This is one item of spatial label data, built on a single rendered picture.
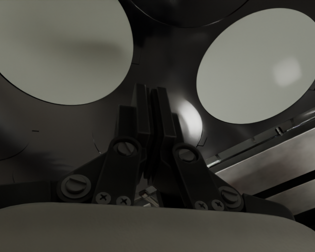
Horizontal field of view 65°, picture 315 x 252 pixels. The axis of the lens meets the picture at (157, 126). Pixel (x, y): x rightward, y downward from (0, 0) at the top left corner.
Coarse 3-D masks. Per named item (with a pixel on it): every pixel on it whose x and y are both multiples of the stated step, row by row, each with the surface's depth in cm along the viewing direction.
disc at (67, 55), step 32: (0, 0) 15; (32, 0) 15; (64, 0) 15; (96, 0) 15; (0, 32) 16; (32, 32) 16; (64, 32) 17; (96, 32) 17; (128, 32) 17; (0, 64) 18; (32, 64) 18; (64, 64) 18; (96, 64) 18; (128, 64) 18; (64, 96) 20; (96, 96) 20
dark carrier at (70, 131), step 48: (144, 0) 16; (192, 0) 16; (240, 0) 16; (288, 0) 16; (144, 48) 18; (192, 48) 18; (0, 96) 19; (192, 96) 21; (0, 144) 22; (48, 144) 23; (96, 144) 23; (192, 144) 24
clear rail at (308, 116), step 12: (312, 108) 23; (288, 120) 24; (300, 120) 23; (264, 132) 24; (276, 132) 24; (240, 144) 25; (252, 144) 25; (216, 156) 26; (228, 156) 26; (144, 192) 29
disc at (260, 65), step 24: (240, 24) 17; (264, 24) 17; (288, 24) 18; (312, 24) 18; (216, 48) 18; (240, 48) 18; (264, 48) 19; (288, 48) 19; (312, 48) 19; (216, 72) 19; (240, 72) 20; (264, 72) 20; (288, 72) 20; (312, 72) 20; (216, 96) 21; (240, 96) 21; (264, 96) 21; (288, 96) 22; (240, 120) 23
